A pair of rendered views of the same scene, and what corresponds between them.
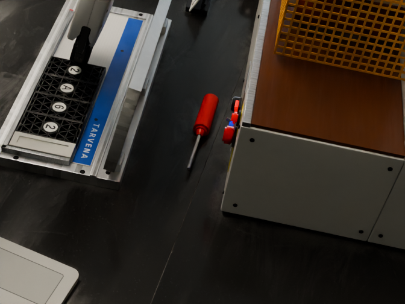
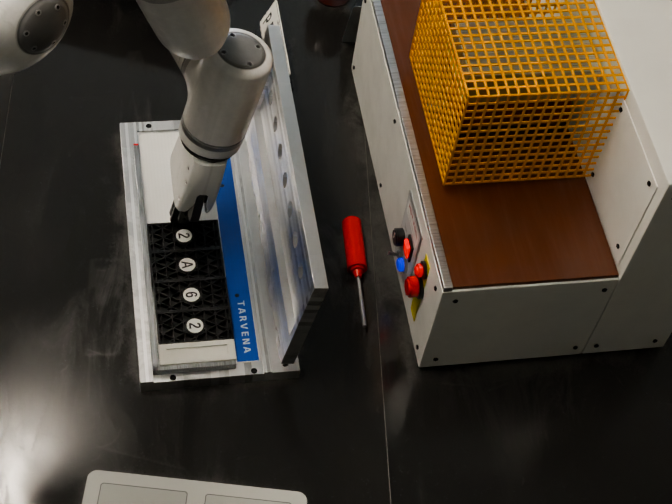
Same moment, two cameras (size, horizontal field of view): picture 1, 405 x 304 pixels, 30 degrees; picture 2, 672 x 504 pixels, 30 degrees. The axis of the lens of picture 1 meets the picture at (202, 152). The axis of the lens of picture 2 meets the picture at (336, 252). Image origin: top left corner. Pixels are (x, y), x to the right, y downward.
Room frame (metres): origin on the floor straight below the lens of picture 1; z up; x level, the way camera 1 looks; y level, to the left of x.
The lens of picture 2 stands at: (-0.03, 0.36, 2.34)
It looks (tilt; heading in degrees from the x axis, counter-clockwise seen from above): 54 degrees down; 341
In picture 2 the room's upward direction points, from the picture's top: 11 degrees clockwise
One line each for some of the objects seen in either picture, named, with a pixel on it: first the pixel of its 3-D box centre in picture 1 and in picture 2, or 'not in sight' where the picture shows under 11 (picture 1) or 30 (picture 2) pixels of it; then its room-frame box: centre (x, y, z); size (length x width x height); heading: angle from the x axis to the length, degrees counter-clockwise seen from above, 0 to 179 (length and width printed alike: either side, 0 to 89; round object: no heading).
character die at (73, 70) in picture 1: (75, 72); (183, 238); (0.99, 0.24, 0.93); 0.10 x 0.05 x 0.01; 89
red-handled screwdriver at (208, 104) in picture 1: (200, 131); (357, 271); (0.92, 0.01, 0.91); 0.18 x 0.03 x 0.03; 176
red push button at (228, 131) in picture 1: (229, 135); (413, 286); (0.83, -0.04, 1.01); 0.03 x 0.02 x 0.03; 179
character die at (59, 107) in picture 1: (59, 109); (191, 297); (0.90, 0.24, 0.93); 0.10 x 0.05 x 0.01; 89
